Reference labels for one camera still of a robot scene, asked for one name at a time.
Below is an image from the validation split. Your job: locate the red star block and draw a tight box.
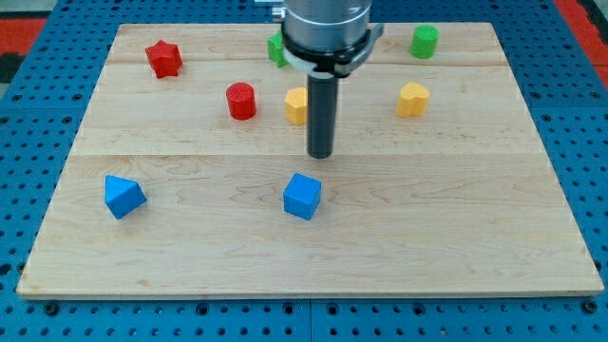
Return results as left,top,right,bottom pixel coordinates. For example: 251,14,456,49
144,40,182,79

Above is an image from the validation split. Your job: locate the yellow heart block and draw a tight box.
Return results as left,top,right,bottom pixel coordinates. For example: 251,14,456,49
395,82,430,118

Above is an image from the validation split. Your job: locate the blue triangular prism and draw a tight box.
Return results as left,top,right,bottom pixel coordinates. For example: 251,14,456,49
104,175,146,219

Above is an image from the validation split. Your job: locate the blue cube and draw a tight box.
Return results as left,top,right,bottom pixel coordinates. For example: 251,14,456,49
283,173,322,220

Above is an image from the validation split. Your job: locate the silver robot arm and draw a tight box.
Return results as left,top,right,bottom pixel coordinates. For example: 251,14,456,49
272,0,384,79

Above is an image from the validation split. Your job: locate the wooden board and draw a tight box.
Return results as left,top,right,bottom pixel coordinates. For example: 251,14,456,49
17,23,604,300

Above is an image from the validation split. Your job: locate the green cylinder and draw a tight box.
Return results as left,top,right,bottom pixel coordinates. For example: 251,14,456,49
409,25,440,59

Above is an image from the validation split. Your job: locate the red cylinder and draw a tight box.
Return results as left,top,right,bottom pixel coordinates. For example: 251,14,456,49
226,83,257,121

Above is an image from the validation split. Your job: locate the yellow hexagon block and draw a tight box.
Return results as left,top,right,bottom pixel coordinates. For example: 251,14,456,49
284,87,308,125

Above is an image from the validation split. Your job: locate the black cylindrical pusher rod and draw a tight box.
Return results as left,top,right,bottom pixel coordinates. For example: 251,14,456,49
307,76,339,159

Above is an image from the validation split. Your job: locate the green block behind arm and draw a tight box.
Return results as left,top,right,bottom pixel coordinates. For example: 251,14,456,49
267,30,289,68

